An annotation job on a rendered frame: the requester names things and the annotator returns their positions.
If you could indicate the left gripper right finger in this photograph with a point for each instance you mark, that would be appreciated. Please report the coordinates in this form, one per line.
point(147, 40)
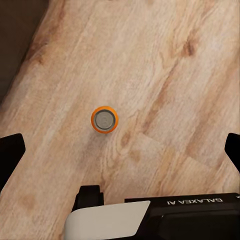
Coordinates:
point(232, 148)

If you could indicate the cabinet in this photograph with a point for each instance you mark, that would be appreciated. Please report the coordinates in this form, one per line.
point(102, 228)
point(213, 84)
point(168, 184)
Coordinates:
point(19, 20)

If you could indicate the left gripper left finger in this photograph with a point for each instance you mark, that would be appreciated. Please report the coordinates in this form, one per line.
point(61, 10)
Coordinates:
point(12, 148)

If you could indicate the can of soda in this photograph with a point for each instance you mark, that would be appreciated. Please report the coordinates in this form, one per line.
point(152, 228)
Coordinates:
point(104, 119)

